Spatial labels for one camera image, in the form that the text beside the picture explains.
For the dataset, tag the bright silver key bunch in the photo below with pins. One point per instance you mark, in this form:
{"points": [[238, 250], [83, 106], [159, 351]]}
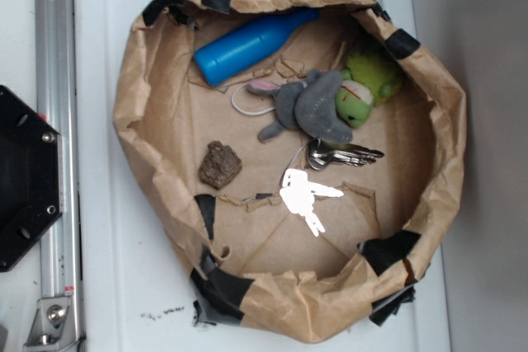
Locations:
{"points": [[298, 194]]}

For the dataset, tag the metal corner bracket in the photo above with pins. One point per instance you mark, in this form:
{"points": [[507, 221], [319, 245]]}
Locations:
{"points": [[53, 327]]}

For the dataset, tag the green plush turtle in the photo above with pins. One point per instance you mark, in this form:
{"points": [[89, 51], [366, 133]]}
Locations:
{"points": [[370, 78]]}

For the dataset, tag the brown rock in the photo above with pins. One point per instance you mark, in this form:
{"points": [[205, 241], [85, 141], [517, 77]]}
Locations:
{"points": [[220, 166]]}

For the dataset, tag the aluminium extrusion rail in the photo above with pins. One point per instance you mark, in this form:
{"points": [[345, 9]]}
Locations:
{"points": [[60, 247]]}

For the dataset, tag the blue plastic bottle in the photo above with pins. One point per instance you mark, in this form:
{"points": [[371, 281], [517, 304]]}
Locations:
{"points": [[249, 44]]}

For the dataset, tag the brown paper bag bin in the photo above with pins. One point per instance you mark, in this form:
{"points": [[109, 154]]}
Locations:
{"points": [[251, 260]]}

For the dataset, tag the dark silver key bunch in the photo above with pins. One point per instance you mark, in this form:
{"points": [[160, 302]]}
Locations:
{"points": [[320, 154]]}

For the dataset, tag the grey plush bunny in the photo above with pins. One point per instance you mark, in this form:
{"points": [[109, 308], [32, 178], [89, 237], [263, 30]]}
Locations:
{"points": [[288, 101]]}

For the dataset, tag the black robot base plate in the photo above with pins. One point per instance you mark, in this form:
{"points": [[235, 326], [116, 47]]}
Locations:
{"points": [[30, 185]]}

